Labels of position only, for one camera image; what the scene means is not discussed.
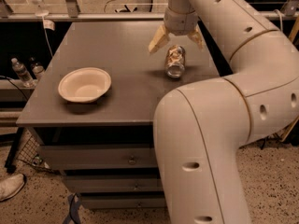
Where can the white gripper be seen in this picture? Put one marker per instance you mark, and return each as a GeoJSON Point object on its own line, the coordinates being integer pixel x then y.
{"type": "Point", "coordinates": [181, 24]}

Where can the orange soda can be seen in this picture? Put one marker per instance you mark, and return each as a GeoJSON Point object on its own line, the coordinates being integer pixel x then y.
{"type": "Point", "coordinates": [175, 61]}

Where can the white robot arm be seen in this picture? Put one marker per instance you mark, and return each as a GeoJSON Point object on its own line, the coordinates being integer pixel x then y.
{"type": "Point", "coordinates": [199, 127]}

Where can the white paper bowl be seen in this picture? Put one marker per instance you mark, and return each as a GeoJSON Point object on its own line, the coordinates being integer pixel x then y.
{"type": "Point", "coordinates": [84, 85]}

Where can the top drawer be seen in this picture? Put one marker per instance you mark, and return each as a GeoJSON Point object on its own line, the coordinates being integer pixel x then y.
{"type": "Point", "coordinates": [83, 157]}

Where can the drawer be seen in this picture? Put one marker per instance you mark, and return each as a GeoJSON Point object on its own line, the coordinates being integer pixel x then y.
{"type": "Point", "coordinates": [83, 157]}
{"type": "Point", "coordinates": [112, 183]}
{"type": "Point", "coordinates": [123, 201]}

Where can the grey drawer cabinet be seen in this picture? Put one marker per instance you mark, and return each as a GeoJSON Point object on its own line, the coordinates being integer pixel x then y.
{"type": "Point", "coordinates": [124, 114]}

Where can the clear water bottle rear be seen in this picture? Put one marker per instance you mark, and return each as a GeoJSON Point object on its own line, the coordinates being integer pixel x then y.
{"type": "Point", "coordinates": [36, 67]}

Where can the clear water bottle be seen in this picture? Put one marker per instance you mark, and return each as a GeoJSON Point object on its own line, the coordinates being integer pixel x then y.
{"type": "Point", "coordinates": [22, 73]}
{"type": "Point", "coordinates": [36, 67]}

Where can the white webcam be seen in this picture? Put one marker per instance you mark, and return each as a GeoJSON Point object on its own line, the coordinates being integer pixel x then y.
{"type": "Point", "coordinates": [40, 11]}

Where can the clear water bottle front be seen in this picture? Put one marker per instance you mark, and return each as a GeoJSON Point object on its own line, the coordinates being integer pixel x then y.
{"type": "Point", "coordinates": [22, 73]}

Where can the bottom drawer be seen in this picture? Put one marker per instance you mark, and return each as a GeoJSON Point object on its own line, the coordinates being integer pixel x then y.
{"type": "Point", "coordinates": [123, 201]}

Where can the middle drawer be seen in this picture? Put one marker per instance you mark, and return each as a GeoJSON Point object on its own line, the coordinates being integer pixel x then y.
{"type": "Point", "coordinates": [112, 183]}

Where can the white shoe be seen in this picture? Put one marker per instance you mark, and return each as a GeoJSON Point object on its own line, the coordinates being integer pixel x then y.
{"type": "Point", "coordinates": [10, 186]}

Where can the metal rail frame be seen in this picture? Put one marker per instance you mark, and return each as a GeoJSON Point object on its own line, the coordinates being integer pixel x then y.
{"type": "Point", "coordinates": [83, 10]}

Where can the wire mesh basket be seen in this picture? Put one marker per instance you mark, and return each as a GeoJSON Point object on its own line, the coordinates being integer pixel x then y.
{"type": "Point", "coordinates": [29, 155]}

